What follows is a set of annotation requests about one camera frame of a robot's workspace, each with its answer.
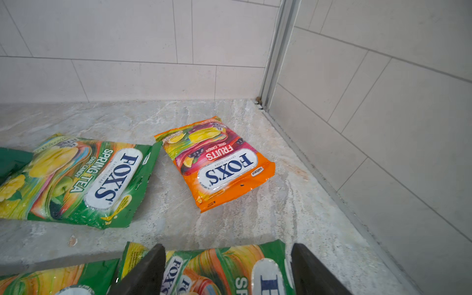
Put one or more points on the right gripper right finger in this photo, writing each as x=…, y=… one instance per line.
x=311, y=276

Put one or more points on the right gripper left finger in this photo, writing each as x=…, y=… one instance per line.
x=146, y=277

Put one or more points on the green Fox's candy bag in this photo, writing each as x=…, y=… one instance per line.
x=237, y=270
x=84, y=279
x=80, y=181

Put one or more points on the orange Fox's fruits candy bag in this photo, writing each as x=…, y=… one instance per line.
x=217, y=164

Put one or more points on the green Real crisps bag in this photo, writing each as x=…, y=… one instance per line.
x=11, y=161

